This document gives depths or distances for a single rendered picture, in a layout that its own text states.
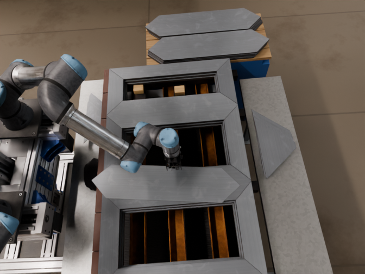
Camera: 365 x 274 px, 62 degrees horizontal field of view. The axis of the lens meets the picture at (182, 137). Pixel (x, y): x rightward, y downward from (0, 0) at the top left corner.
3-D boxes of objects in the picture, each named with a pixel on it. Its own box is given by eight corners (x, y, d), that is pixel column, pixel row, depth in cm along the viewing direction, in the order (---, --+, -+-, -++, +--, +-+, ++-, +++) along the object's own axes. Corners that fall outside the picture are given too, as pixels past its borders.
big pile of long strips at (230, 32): (259, 12, 210) (261, 5, 204) (271, 57, 192) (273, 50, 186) (146, 23, 211) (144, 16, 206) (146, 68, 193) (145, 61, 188)
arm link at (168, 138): (162, 123, 124) (181, 130, 122) (165, 135, 134) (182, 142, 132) (153, 138, 121) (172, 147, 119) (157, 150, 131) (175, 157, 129)
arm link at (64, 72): (-9, 80, 139) (51, 80, 106) (12, 57, 145) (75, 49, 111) (13, 97, 147) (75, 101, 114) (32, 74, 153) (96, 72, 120)
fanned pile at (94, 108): (108, 91, 200) (107, 87, 197) (105, 144, 183) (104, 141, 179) (90, 92, 200) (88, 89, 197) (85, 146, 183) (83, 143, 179)
